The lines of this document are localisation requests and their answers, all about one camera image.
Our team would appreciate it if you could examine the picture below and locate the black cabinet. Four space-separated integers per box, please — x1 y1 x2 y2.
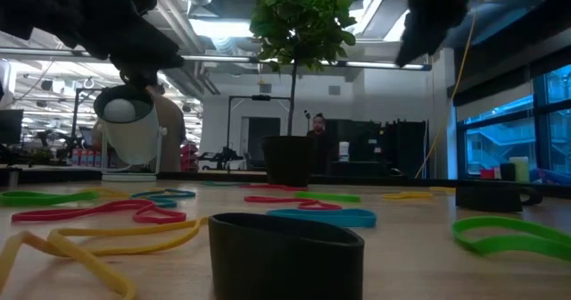
324 119 428 179

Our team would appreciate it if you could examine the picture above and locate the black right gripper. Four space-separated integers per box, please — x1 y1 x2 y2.
378 0 490 68

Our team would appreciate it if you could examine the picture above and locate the red object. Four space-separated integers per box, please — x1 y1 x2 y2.
179 140 201 172

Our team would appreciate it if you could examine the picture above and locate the red white boxes row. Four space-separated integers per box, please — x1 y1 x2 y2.
70 146 103 168

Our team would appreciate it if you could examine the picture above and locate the blue glass window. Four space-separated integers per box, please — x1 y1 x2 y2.
454 65 571 181

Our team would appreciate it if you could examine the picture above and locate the black overhead stand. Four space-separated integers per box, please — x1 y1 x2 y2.
226 94 294 113

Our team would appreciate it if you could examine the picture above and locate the green rubber band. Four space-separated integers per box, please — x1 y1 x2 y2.
294 190 361 204
451 215 571 264
0 189 100 207

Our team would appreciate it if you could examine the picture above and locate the yellow hanging cable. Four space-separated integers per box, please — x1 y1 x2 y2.
414 12 477 179

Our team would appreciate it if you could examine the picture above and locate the black monitor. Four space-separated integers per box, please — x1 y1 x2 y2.
0 108 25 146

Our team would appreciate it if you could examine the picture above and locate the black cup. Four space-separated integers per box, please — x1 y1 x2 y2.
499 162 517 182

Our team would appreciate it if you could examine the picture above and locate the green cup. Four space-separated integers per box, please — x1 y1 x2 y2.
509 156 531 184

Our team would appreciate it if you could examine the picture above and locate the red rubber band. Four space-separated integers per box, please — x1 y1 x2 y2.
243 195 343 212
239 183 310 192
10 199 188 226

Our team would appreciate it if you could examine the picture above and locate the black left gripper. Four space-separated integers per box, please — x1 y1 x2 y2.
0 0 185 90

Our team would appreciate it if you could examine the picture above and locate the person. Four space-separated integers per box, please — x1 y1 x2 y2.
306 112 335 175
91 83 186 172

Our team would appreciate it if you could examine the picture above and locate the black wide rubber band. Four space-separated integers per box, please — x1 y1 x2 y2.
208 212 366 300

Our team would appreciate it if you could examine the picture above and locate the ceiling tube light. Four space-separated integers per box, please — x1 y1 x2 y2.
343 60 433 72
0 46 269 65

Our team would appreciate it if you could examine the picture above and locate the green leafy plant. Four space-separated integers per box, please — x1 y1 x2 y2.
248 0 358 137

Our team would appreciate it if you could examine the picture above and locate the white spotlight lamp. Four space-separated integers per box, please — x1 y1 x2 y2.
93 84 170 183

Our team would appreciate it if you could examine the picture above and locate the small black bar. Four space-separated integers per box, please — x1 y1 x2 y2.
454 184 544 214

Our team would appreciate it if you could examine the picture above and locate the black plant pot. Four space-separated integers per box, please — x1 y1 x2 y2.
261 135 319 188

